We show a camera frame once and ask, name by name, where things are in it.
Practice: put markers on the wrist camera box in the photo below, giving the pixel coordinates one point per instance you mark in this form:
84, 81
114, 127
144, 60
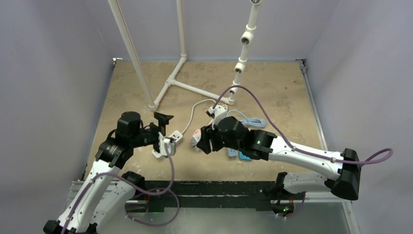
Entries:
217, 113
167, 146

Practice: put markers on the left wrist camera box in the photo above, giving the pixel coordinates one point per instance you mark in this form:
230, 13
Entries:
167, 146

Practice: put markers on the light blue power strip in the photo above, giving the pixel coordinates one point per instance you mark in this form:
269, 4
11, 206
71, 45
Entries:
232, 153

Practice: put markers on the aluminium rail right table edge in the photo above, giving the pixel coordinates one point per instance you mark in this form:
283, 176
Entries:
303, 68

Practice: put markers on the white USB power strip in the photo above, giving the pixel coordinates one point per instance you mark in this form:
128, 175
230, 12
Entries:
176, 135

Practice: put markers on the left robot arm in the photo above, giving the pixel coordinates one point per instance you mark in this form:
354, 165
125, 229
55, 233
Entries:
106, 168

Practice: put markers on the pink cube adapter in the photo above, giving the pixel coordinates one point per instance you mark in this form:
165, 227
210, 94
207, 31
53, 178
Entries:
195, 139

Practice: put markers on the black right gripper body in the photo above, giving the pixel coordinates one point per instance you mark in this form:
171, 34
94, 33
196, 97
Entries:
206, 140

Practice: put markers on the white PVC pipe frame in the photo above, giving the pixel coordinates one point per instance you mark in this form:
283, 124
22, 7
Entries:
246, 40

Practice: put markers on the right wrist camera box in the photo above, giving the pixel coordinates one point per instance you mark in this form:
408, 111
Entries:
217, 113

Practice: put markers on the blue flat plug adapter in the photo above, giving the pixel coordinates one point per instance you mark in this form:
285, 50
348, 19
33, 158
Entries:
244, 157

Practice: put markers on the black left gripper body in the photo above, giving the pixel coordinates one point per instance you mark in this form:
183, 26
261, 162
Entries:
150, 136

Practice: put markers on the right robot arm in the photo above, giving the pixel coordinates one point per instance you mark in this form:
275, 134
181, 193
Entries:
335, 172

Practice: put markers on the aluminium front rail frame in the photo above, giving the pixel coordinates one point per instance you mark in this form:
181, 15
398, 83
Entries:
319, 212

